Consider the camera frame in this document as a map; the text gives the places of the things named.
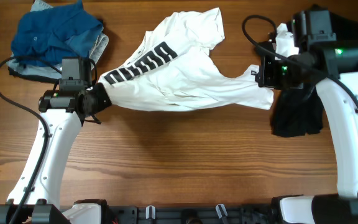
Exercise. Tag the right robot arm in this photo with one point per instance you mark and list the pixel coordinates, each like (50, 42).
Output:
(313, 61)

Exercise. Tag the white Puma t-shirt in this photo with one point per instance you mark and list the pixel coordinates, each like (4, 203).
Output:
(172, 71)

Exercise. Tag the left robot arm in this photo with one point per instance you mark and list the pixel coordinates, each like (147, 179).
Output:
(62, 112)

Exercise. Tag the light denim folded jeans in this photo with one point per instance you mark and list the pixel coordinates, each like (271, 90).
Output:
(95, 53)

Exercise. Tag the black t-shirt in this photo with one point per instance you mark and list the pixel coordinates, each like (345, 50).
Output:
(298, 112)

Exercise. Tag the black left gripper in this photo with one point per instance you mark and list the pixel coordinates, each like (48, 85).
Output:
(104, 101)

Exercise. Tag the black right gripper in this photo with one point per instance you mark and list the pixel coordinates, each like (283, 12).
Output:
(265, 78)

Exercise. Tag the black folded garment under stack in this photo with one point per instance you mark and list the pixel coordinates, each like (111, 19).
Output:
(46, 75)

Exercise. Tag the blue folded shirt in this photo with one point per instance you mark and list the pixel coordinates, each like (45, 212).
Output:
(56, 33)

